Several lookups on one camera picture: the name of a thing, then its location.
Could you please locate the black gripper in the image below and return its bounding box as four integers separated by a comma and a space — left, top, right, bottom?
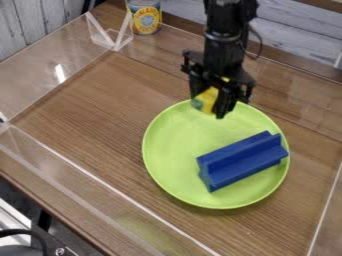
180, 32, 256, 119

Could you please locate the yellow toy banana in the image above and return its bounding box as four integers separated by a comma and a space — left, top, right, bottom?
191, 77, 230, 115

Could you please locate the green round plate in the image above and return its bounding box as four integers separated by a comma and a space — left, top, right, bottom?
142, 101, 290, 209

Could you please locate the blue plastic block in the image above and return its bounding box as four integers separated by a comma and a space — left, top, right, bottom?
196, 131, 289, 193

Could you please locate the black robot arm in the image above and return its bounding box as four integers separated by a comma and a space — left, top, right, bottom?
180, 0, 258, 119

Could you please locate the yellow blue labelled can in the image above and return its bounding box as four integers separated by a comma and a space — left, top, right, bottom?
127, 0, 162, 35

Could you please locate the clear acrylic tray wall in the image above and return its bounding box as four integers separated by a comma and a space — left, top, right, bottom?
0, 5, 342, 256

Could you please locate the black metal bracket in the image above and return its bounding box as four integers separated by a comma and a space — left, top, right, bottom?
32, 226, 104, 256

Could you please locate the black cable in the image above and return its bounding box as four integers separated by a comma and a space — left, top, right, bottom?
0, 228, 45, 249

